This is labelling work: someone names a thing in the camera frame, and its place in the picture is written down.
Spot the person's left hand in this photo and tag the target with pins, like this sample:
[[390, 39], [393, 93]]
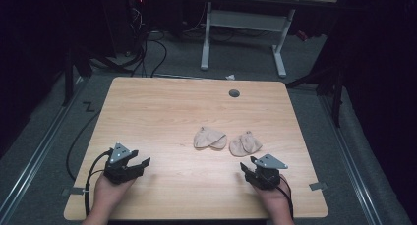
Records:
[[109, 192]]

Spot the grey metal table bracket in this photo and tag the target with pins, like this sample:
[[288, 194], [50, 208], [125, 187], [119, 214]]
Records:
[[73, 191], [318, 186]]

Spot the white paper scrap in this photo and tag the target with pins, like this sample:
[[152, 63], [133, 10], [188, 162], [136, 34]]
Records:
[[230, 77]]

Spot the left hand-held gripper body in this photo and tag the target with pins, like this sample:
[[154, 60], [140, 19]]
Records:
[[118, 167]]

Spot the black metal stand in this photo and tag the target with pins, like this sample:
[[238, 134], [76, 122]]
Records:
[[334, 87], [69, 77]]

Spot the person's right hand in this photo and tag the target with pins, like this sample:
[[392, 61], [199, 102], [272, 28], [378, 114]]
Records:
[[272, 198]]

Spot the white desk with metal legs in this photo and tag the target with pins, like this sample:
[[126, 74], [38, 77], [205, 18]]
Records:
[[249, 20]]

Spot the small red object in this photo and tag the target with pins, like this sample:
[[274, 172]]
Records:
[[302, 35]]

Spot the beige sock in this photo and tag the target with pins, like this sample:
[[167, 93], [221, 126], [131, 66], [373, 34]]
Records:
[[244, 144], [209, 138]]

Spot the metal floor rail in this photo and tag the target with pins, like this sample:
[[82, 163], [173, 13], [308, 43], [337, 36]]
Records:
[[350, 159], [39, 153]]

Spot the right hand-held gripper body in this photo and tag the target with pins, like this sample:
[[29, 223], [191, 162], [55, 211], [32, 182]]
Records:
[[266, 174]]

